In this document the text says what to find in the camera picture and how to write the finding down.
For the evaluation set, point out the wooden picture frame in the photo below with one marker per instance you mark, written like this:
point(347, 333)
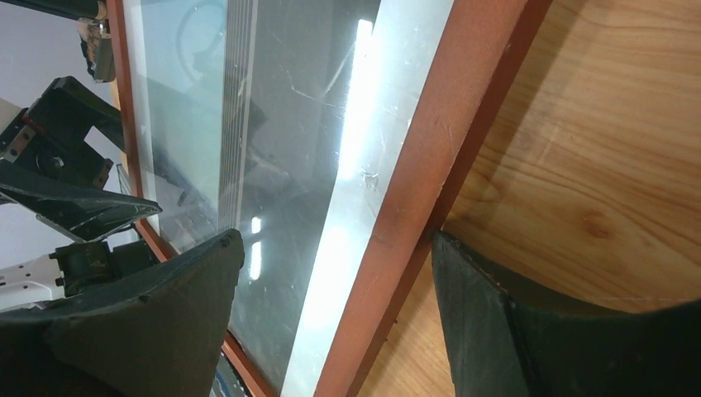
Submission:
point(480, 51)

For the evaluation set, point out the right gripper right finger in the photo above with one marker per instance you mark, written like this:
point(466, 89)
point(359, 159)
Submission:
point(507, 335)

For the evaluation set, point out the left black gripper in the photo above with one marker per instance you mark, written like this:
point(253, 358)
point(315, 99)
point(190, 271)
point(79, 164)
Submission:
point(47, 144)

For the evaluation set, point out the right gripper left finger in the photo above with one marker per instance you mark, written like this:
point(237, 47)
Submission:
point(158, 332)

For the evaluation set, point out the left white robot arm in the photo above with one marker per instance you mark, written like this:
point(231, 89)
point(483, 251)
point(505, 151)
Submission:
point(70, 270)

